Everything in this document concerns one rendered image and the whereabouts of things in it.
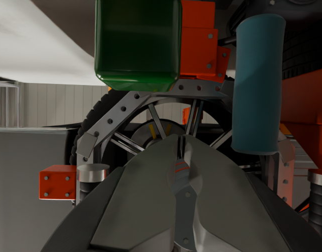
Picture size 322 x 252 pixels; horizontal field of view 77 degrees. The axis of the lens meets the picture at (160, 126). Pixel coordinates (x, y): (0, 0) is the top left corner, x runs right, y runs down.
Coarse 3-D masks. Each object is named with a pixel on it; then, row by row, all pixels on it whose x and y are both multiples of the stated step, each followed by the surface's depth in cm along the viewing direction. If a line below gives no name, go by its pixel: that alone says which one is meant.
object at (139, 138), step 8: (160, 120) 96; (144, 128) 95; (176, 128) 96; (136, 136) 96; (144, 136) 96; (152, 136) 96; (160, 136) 96; (128, 144) 96; (144, 144) 96; (152, 144) 91; (128, 152) 96; (128, 160) 96
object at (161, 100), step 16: (192, 112) 60; (208, 112) 79; (224, 112) 62; (160, 128) 60; (192, 128) 62; (224, 128) 79; (112, 144) 68; (112, 160) 76; (240, 160) 74; (256, 160) 62
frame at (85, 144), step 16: (192, 80) 49; (208, 80) 49; (224, 80) 49; (128, 96) 49; (144, 96) 49; (160, 96) 54; (176, 96) 53; (192, 96) 53; (208, 96) 50; (224, 96) 50; (112, 112) 49; (128, 112) 49; (96, 128) 49; (112, 128) 49; (80, 144) 48; (96, 144) 49; (288, 144) 50; (80, 160) 49; (96, 160) 53; (272, 160) 55; (288, 160) 50; (272, 176) 55; (288, 176) 51; (288, 192) 51
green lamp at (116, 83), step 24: (96, 0) 9; (120, 0) 9; (144, 0) 9; (168, 0) 9; (96, 24) 9; (120, 24) 9; (144, 24) 9; (168, 24) 9; (96, 48) 9; (120, 48) 9; (144, 48) 9; (168, 48) 9; (96, 72) 9; (120, 72) 9; (144, 72) 9; (168, 72) 9
